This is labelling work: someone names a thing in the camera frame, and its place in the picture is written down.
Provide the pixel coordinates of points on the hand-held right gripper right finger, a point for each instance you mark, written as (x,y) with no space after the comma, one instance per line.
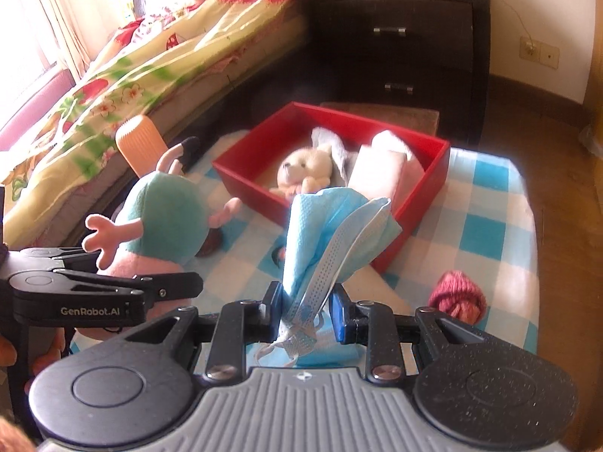
(337,313)

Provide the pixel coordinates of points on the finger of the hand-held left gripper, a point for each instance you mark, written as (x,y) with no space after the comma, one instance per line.
(94,285)
(61,258)

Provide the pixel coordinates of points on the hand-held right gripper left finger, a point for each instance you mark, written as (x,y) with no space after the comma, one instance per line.
(275,306)

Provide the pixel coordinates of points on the blue face mask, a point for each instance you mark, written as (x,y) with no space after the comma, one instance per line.
(320,226)

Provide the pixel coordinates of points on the pink pig plush toy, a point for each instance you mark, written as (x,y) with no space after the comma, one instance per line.
(160,216)

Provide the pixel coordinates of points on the pink knitted hat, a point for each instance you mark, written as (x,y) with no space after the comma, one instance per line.
(457,294)

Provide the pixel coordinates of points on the red cardboard box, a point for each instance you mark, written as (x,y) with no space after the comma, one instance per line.
(414,207)

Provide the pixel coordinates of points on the cream teddy bear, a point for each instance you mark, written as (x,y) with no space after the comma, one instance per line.
(301,167)

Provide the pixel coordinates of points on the white eraser block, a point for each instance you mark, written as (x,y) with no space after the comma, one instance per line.
(377,169)

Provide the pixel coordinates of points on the grey white cloth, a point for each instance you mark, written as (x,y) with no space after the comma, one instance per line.
(337,150)

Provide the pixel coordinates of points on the person's left hand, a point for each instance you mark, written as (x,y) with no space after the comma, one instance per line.
(47,351)

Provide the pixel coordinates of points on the peach ribbed bottle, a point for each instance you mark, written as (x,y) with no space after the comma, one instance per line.
(139,146)

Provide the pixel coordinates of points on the blue white checkered cloth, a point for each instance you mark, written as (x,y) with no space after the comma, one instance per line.
(471,226)

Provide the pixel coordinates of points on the pink seat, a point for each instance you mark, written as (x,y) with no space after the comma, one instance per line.
(33,99)

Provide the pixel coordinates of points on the floral blanket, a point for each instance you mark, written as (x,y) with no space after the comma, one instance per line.
(141,70)

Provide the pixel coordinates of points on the dark wooden bed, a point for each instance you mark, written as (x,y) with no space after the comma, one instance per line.
(264,70)

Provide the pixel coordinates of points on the light curtain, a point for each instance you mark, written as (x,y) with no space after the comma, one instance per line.
(61,19)

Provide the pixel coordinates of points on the dark wooden nightstand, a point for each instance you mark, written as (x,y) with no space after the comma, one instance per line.
(424,61)

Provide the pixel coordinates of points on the wall outlet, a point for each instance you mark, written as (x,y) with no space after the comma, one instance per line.
(539,52)

